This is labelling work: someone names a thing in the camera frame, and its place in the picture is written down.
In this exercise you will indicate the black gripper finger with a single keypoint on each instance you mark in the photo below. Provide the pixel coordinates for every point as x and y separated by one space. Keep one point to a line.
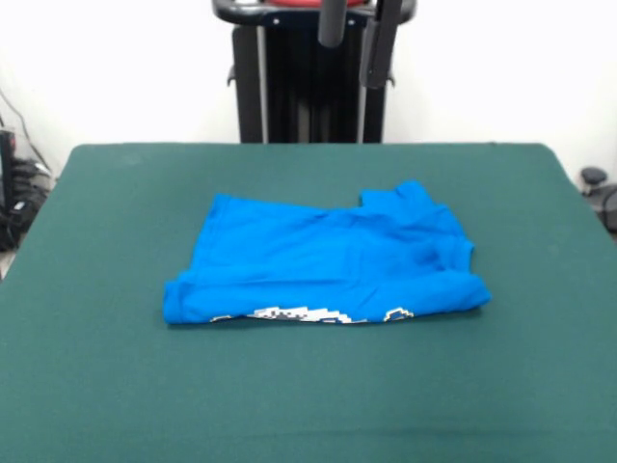
331 24
378 48

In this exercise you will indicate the blue printed t-shirt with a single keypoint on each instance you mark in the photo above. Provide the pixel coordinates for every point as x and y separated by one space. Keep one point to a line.
313 255

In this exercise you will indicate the gray office chair base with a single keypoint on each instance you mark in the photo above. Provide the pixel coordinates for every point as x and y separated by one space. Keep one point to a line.
595 176

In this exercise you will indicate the dark green table cloth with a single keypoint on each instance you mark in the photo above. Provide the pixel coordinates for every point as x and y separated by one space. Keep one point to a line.
96 362

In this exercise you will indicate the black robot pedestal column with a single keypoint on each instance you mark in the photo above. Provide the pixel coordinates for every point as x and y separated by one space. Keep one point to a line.
299 82

